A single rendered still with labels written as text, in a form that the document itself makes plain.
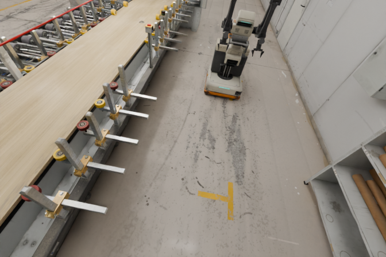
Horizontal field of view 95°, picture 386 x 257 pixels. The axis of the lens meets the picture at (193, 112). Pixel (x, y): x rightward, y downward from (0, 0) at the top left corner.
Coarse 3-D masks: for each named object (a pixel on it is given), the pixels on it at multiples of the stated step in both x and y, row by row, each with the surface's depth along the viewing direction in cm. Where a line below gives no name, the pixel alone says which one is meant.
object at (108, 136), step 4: (84, 132) 139; (88, 132) 139; (92, 132) 139; (92, 136) 140; (108, 136) 139; (112, 136) 139; (116, 136) 140; (112, 140) 140; (116, 140) 139; (120, 140) 138; (124, 140) 138; (128, 140) 138; (132, 140) 139; (136, 140) 139; (132, 144) 140; (136, 144) 139
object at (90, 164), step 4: (64, 160) 120; (68, 160) 120; (80, 160) 122; (88, 164) 120; (92, 164) 121; (96, 164) 121; (100, 164) 121; (92, 168) 122; (96, 168) 120; (100, 168) 120; (104, 168) 120; (108, 168) 120; (112, 168) 120; (116, 168) 121; (120, 168) 121; (112, 172) 121; (116, 172) 120; (120, 172) 119; (124, 172) 121
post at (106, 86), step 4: (104, 84) 127; (108, 84) 129; (104, 88) 130; (108, 88) 130; (108, 92) 132; (108, 96) 135; (112, 96) 138; (108, 100) 138; (112, 100) 140; (112, 104) 141; (112, 108) 145; (112, 112) 148; (116, 120) 156
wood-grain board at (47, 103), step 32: (160, 0) 358; (96, 32) 233; (128, 32) 245; (64, 64) 179; (96, 64) 186; (0, 96) 141; (32, 96) 146; (64, 96) 150; (96, 96) 155; (0, 128) 123; (32, 128) 126; (64, 128) 129; (0, 160) 108; (32, 160) 111; (0, 192) 97; (0, 224) 89
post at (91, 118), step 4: (88, 112) 115; (92, 112) 116; (88, 116) 115; (92, 116) 117; (88, 120) 118; (92, 120) 118; (92, 124) 121; (96, 124) 124; (92, 128) 124; (96, 128) 125; (96, 132) 127; (100, 132) 131; (96, 136) 131; (100, 136) 132; (100, 140) 134; (104, 144) 141
